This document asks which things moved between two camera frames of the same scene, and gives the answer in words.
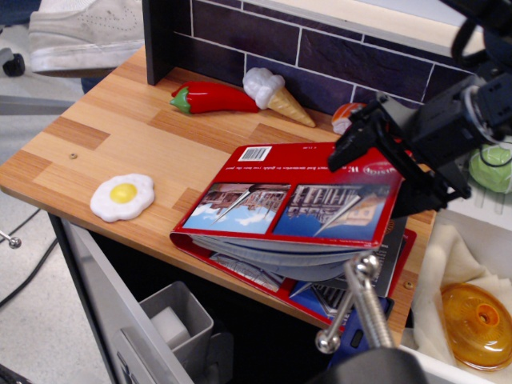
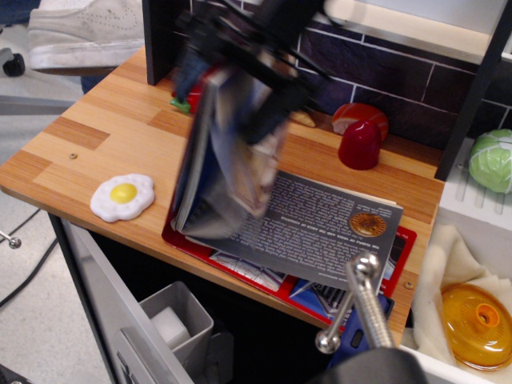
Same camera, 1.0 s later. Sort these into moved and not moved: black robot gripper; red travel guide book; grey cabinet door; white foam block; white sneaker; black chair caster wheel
Moved: black robot gripper; red travel guide book
Not moved: white sneaker; white foam block; grey cabinet door; black chair caster wheel
